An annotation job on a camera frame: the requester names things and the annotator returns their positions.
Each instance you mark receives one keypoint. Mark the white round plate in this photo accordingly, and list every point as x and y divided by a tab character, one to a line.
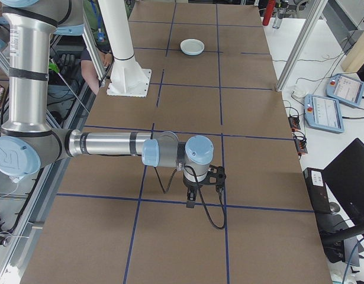
192	45

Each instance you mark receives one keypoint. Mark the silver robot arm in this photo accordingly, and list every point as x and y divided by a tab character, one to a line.
104	143

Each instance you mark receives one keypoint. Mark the small electronics board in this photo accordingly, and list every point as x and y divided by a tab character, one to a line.
301	146
294	122

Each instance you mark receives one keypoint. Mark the black box with white label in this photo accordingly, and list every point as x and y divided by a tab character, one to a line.
318	195

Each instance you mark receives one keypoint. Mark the blue teach pendant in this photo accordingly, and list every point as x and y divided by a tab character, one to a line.
346	90
325	114

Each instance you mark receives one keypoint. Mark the person in dark shirt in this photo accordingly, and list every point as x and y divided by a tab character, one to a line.
88	74

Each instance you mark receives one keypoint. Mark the black laptop computer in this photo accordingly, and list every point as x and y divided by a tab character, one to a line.
350	177

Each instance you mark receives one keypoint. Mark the white column with flanged base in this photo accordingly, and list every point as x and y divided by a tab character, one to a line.
122	35

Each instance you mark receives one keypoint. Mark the red bottle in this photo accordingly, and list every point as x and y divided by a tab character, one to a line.
268	13

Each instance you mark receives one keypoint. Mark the clear bottle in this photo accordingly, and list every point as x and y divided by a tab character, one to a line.
279	16

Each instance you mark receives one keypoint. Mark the person in green shirt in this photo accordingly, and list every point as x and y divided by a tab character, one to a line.
88	12

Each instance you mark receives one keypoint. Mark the beige wooden plank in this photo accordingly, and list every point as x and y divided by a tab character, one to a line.
357	56

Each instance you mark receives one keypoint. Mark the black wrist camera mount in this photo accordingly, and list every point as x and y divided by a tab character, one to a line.
216	176

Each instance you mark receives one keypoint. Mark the metal bar frame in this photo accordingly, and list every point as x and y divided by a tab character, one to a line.
27	236

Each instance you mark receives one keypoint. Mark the aluminium profile post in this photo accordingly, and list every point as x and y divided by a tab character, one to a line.
300	44

